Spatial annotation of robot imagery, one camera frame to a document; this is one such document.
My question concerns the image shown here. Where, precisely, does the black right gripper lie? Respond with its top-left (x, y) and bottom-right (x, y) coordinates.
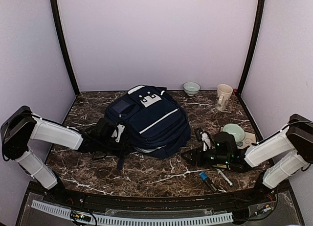
top-left (181, 145), bottom-right (231, 167)

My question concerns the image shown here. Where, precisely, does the navy blue student backpack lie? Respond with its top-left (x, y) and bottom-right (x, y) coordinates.
top-left (104, 85), bottom-right (191, 159)

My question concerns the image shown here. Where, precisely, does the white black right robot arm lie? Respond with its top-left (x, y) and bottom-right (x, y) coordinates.
top-left (181, 114), bottom-right (313, 203)

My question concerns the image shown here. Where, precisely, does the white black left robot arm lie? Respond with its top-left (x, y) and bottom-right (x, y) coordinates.
top-left (0, 106), bottom-right (104, 192)

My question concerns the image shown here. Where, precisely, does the black marker blue cap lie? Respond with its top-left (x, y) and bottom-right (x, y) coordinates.
top-left (199, 172), bottom-right (218, 192)

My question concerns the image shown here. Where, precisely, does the yellow highlighter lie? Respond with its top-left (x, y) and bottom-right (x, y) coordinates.
top-left (213, 164), bottom-right (227, 169)

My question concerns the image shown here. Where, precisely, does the white marker pen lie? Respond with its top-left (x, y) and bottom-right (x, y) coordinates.
top-left (217, 169), bottom-right (233, 186)

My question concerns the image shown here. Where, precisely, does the celadon bowl on plate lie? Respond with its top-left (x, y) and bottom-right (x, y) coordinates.
top-left (222, 123), bottom-right (246, 142)

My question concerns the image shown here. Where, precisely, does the square floral plate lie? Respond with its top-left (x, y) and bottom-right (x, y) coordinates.
top-left (237, 132), bottom-right (257, 149)

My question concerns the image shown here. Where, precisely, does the celadon bowl at back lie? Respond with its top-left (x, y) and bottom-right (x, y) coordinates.
top-left (183, 82), bottom-right (201, 96)

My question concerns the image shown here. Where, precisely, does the cream ceramic mug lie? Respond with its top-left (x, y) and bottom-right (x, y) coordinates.
top-left (215, 84), bottom-right (233, 111)

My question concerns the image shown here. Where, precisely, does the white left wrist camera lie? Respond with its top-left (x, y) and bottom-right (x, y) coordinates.
top-left (111, 124), bottom-right (125, 143)

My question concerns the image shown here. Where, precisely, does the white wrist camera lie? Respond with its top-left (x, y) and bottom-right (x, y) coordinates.
top-left (195, 128), bottom-right (212, 151)
top-left (111, 124), bottom-right (125, 143)

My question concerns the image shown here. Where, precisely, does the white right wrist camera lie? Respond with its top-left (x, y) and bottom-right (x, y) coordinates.
top-left (195, 128), bottom-right (212, 151)

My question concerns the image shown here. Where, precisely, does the grey slotted cable duct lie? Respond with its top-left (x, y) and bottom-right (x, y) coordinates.
top-left (31, 200), bottom-right (233, 226)

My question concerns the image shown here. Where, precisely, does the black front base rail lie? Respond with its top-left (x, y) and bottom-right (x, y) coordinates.
top-left (26, 181), bottom-right (294, 214)

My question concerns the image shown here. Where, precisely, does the black left frame post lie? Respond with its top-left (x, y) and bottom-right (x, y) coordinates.
top-left (50, 0), bottom-right (80, 96)

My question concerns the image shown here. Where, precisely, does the black frame post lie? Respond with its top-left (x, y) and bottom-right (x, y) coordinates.
top-left (237, 0), bottom-right (265, 94)
top-left (50, 0), bottom-right (80, 96)

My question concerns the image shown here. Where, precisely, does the black right frame post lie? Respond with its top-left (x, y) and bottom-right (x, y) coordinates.
top-left (237, 0), bottom-right (265, 94)

